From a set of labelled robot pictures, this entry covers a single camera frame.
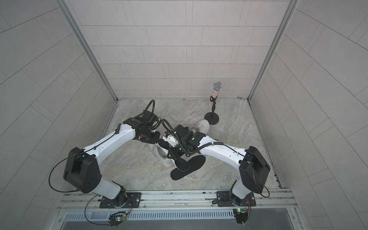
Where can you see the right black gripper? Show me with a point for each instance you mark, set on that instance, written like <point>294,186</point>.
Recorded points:
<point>174,154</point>

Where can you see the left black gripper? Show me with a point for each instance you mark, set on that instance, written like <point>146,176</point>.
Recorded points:
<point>155,140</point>

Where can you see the white sneaker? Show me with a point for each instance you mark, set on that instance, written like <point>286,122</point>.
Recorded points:
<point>202,126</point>
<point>161,154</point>

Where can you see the black insole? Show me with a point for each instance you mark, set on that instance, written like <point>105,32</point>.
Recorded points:
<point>180,163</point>
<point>195,164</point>

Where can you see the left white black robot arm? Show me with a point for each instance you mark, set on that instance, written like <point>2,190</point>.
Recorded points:
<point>82,169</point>

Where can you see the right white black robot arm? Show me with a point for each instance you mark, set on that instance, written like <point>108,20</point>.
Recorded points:
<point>253,167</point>

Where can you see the microphone on black stand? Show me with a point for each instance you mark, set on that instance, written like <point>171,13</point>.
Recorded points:
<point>212,117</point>

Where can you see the right green circuit board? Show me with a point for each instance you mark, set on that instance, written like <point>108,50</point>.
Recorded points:
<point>241,215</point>

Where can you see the green circuit board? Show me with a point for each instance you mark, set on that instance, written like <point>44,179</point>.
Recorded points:
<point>117,218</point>
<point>241,215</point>

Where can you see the left green circuit board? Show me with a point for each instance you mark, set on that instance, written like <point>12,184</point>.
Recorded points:
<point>117,218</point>

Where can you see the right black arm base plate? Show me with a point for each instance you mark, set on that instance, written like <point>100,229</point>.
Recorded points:
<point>226,199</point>

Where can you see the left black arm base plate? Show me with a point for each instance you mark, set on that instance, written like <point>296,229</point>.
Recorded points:
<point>125,200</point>

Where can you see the white perforated cable duct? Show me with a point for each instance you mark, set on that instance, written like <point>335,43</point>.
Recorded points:
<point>102,216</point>

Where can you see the aluminium mounting rail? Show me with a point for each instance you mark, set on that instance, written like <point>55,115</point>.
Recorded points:
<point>180,199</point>

